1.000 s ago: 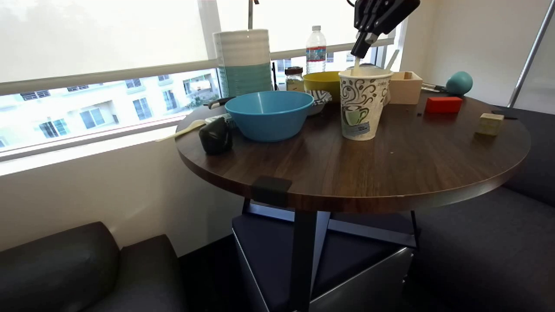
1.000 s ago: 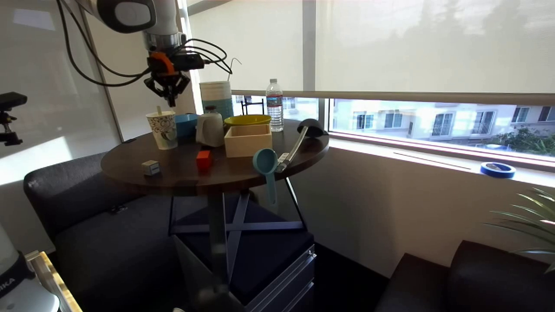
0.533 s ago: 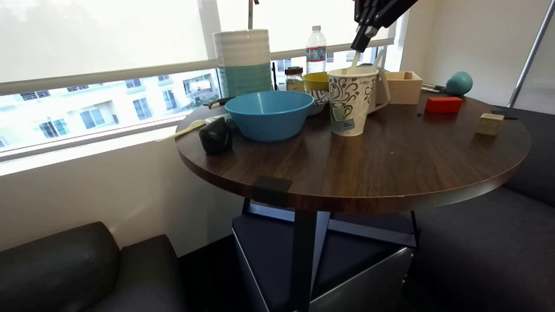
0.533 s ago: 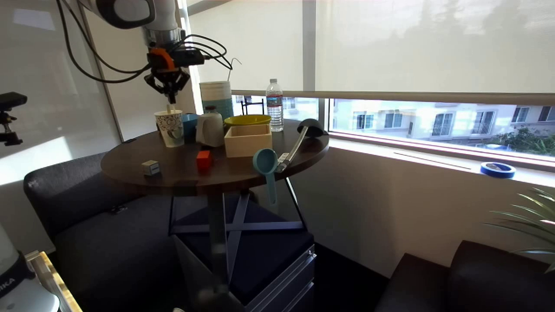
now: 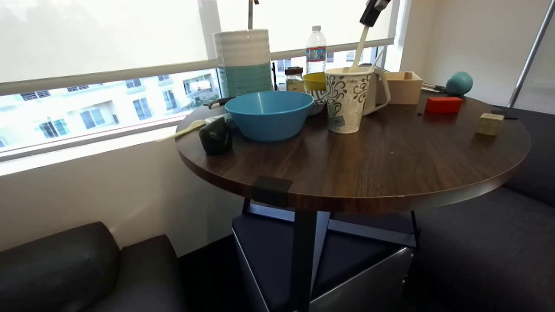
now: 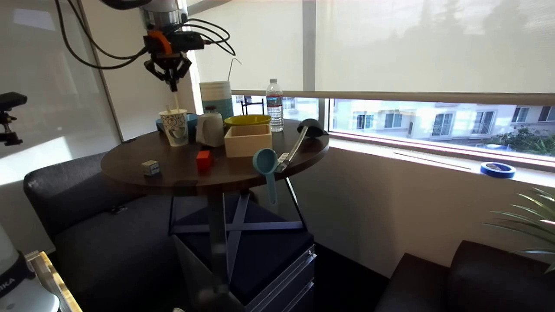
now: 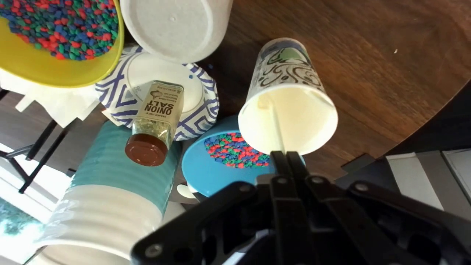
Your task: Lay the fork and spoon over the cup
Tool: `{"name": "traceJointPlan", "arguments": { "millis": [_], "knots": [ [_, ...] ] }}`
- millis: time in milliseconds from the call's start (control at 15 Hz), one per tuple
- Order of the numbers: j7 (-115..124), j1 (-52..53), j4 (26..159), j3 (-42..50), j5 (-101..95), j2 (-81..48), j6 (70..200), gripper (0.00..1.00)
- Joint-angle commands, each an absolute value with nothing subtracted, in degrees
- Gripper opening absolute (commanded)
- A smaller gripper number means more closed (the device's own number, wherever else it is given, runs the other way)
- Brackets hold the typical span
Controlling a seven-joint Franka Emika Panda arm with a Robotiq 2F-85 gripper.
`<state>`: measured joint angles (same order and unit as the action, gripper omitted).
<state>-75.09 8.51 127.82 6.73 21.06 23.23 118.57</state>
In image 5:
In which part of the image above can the patterned paper cup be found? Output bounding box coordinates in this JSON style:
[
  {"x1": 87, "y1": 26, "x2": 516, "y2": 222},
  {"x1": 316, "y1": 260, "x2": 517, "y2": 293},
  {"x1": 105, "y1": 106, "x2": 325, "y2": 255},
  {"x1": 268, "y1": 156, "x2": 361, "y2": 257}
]
[{"x1": 325, "y1": 66, "x2": 373, "y2": 136}]

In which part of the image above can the clear water bottle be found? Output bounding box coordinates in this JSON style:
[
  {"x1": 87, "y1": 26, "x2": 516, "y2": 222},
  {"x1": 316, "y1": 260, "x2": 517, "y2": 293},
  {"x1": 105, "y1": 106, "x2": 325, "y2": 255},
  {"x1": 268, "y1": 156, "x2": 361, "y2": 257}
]
[{"x1": 306, "y1": 25, "x2": 330, "y2": 77}]

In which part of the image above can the white roller blind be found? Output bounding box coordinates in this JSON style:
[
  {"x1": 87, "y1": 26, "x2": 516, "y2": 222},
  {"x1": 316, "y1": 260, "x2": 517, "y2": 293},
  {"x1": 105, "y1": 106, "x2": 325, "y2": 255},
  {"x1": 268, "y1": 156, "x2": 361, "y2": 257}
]
[
  {"x1": 0, "y1": 0, "x2": 210, "y2": 85},
  {"x1": 216, "y1": 0, "x2": 401, "y2": 56}
]

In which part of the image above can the white plastic pitcher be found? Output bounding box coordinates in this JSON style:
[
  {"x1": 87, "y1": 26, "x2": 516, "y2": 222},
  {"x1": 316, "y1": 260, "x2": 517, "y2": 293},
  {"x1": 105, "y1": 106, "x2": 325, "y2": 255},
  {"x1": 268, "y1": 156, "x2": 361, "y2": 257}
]
[{"x1": 363, "y1": 66, "x2": 392, "y2": 117}]

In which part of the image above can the cream open box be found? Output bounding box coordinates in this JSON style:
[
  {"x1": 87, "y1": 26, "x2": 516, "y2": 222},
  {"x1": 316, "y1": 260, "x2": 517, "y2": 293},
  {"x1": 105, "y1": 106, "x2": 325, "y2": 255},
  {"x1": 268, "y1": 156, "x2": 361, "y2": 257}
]
[{"x1": 386, "y1": 70, "x2": 425, "y2": 108}]

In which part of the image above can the yellow bowl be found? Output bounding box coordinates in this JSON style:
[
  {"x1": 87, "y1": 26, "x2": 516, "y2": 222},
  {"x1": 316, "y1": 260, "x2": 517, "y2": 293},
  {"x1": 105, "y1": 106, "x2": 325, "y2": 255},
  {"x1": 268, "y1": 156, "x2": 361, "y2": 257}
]
[{"x1": 302, "y1": 72, "x2": 330, "y2": 94}]

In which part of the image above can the spice jar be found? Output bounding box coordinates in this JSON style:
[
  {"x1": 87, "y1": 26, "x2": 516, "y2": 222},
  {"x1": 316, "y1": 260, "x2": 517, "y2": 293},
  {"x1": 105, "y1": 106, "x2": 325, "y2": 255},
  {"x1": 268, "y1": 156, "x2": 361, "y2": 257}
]
[{"x1": 283, "y1": 66, "x2": 307, "y2": 94}]

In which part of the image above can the teal ball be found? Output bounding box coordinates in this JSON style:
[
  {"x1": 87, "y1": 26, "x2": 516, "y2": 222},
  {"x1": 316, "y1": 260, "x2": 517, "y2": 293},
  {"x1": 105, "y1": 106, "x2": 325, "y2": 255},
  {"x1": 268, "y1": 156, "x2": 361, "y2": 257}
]
[{"x1": 444, "y1": 70, "x2": 476, "y2": 98}]

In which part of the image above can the orange red block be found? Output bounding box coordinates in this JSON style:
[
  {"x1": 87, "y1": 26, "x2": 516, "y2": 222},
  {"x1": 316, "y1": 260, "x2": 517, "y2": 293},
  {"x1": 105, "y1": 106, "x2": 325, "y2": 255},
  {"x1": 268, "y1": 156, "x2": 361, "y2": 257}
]
[{"x1": 424, "y1": 96, "x2": 465, "y2": 118}]

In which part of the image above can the thin bent rod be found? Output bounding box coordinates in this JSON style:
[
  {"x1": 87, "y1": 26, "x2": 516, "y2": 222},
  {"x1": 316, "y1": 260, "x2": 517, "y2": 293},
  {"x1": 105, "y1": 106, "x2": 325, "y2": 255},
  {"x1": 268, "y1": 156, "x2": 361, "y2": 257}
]
[{"x1": 247, "y1": 0, "x2": 261, "y2": 32}]

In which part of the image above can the white teal ribbed container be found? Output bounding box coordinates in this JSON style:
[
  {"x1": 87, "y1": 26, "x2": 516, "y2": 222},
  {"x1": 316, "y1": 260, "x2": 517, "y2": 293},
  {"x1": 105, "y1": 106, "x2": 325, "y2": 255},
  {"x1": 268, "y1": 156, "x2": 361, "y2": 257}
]
[{"x1": 214, "y1": 28, "x2": 275, "y2": 99}]

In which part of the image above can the blue plastic bowl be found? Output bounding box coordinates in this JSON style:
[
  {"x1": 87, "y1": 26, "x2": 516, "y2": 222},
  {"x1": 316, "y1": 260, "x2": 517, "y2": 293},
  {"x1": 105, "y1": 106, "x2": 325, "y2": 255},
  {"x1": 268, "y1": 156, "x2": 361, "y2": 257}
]
[{"x1": 224, "y1": 89, "x2": 318, "y2": 144}]

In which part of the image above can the grey metal pole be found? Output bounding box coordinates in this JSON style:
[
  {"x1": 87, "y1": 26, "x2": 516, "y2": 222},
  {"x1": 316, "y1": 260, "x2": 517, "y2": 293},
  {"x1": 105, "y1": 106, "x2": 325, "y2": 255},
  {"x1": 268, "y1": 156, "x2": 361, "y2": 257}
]
[{"x1": 509, "y1": 0, "x2": 555, "y2": 110}]

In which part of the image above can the small wooden block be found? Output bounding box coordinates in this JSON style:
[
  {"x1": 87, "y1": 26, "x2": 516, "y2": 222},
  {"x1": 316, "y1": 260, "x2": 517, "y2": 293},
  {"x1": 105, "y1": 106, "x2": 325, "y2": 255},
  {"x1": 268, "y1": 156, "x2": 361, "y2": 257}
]
[{"x1": 476, "y1": 111, "x2": 507, "y2": 139}]

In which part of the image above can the black rounded object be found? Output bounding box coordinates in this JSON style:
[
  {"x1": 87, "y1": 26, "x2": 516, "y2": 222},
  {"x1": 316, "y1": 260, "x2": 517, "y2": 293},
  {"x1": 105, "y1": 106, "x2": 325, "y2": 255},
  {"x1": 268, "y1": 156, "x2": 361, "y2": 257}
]
[{"x1": 198, "y1": 117, "x2": 235, "y2": 156}]

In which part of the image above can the black tape patch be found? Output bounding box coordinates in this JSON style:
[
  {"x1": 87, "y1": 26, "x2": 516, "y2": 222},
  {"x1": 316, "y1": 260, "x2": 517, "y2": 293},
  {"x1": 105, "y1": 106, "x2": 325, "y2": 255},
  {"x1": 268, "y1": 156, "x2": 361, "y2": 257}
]
[{"x1": 252, "y1": 176, "x2": 294, "y2": 208}]

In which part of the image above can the dark metal table base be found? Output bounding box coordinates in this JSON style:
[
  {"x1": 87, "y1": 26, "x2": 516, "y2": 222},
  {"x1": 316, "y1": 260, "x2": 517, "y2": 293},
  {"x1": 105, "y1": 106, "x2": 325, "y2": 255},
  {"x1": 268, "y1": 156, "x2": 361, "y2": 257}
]
[{"x1": 242, "y1": 196, "x2": 422, "y2": 312}]

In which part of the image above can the dark grey sofa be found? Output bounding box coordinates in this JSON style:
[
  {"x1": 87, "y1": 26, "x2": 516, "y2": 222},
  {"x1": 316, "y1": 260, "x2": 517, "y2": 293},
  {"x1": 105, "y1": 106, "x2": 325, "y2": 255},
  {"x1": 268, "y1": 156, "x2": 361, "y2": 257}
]
[{"x1": 405, "y1": 104, "x2": 555, "y2": 312}]

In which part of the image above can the black leather armchair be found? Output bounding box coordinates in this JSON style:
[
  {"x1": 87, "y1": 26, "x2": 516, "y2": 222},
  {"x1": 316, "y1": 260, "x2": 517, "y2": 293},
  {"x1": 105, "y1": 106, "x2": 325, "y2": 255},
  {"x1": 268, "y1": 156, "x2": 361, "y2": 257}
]
[{"x1": 0, "y1": 221, "x2": 188, "y2": 312}]

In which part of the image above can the white window frame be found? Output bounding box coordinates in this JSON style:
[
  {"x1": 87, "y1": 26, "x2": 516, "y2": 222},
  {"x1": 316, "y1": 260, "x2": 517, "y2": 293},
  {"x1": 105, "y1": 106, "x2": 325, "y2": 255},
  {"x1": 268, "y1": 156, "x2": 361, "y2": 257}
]
[{"x1": 0, "y1": 0, "x2": 406, "y2": 163}]

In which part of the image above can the black utensil handle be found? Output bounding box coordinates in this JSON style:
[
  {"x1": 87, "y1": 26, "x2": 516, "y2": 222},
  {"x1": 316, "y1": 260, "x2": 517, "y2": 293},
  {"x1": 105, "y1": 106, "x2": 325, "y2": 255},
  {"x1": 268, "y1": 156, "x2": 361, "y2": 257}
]
[{"x1": 207, "y1": 96, "x2": 236, "y2": 111}]

